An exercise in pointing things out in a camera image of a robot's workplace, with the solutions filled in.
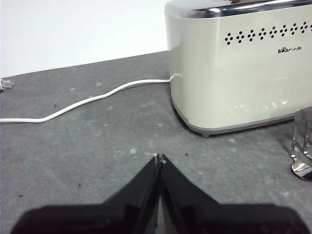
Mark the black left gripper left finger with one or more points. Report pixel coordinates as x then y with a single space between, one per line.
97 219

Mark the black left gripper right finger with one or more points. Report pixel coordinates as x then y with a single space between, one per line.
219 219

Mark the brown wholemeal bread slice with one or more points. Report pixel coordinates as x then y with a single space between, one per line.
237 1

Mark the steel bread rack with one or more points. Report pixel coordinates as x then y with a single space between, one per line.
302 146

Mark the cream white two-slot toaster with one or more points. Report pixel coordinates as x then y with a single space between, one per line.
219 85

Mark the white power plug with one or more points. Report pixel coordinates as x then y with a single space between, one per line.
6 84

